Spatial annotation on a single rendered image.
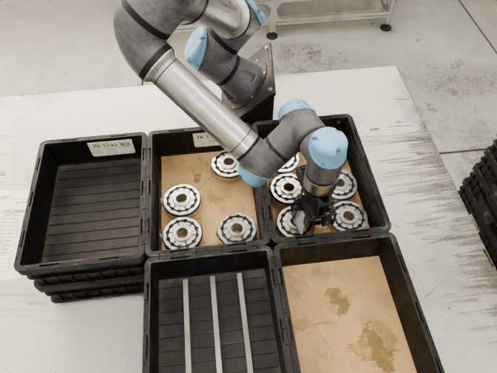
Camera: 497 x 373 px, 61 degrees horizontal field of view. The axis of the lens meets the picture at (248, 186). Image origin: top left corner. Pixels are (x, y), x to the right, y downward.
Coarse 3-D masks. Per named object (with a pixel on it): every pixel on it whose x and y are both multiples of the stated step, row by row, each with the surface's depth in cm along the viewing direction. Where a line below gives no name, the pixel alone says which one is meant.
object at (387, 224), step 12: (276, 120) 122; (324, 120) 123; (348, 120) 122; (360, 144) 117; (372, 180) 110; (264, 192) 108; (384, 204) 106; (384, 216) 104; (372, 228) 102; (384, 228) 102; (276, 240) 100; (288, 240) 100; (300, 240) 100
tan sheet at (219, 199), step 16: (176, 160) 127; (192, 160) 127; (208, 160) 127; (176, 176) 123; (192, 176) 123; (208, 176) 123; (208, 192) 120; (224, 192) 120; (240, 192) 120; (208, 208) 117; (224, 208) 117; (240, 208) 117; (208, 224) 114; (256, 224) 114; (208, 240) 111; (256, 240) 111
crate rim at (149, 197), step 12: (156, 132) 120; (168, 132) 120; (180, 132) 120; (264, 204) 106; (264, 216) 104; (264, 228) 102; (264, 240) 100; (156, 252) 98; (168, 252) 98; (180, 252) 98; (192, 252) 98
